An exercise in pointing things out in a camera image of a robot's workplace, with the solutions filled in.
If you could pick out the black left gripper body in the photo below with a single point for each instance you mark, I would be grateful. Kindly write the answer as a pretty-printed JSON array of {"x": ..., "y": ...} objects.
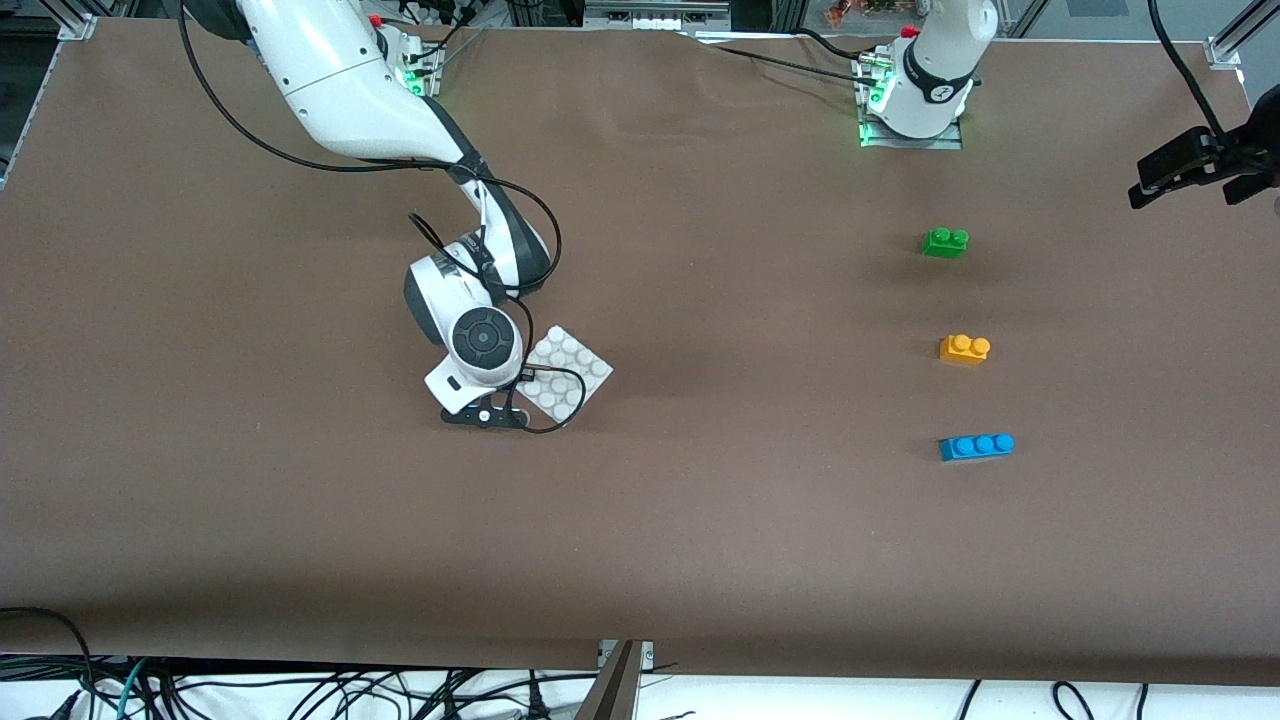
[{"x": 1246, "y": 146}]

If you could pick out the white studded base plate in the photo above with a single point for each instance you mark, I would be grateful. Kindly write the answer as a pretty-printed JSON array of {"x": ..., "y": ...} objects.
[{"x": 570, "y": 365}]

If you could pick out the yellow two-stud block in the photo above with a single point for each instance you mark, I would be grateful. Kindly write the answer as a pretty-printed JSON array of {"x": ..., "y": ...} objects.
[{"x": 965, "y": 350}]

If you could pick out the green two-stud block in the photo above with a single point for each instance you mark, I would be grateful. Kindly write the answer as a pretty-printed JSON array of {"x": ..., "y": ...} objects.
[{"x": 945, "y": 244}]

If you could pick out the blue three-stud block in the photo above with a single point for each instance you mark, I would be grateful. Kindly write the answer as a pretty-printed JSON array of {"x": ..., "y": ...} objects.
[{"x": 975, "y": 447}]

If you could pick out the brown table cover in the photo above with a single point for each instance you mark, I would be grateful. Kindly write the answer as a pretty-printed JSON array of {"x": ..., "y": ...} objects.
[{"x": 760, "y": 560}]

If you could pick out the colourful toy pile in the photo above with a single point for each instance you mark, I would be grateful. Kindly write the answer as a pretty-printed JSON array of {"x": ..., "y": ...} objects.
[{"x": 860, "y": 10}]

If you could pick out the grey power strip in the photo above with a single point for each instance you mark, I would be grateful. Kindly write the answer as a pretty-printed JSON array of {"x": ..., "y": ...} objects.
[{"x": 655, "y": 12}]

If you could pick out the aluminium profile post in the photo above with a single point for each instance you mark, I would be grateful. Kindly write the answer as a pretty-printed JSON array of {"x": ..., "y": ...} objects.
[{"x": 615, "y": 695}]

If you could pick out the black frame post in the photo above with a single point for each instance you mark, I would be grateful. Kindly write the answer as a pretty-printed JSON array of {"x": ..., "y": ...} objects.
[
  {"x": 770, "y": 12},
  {"x": 545, "y": 12}
]

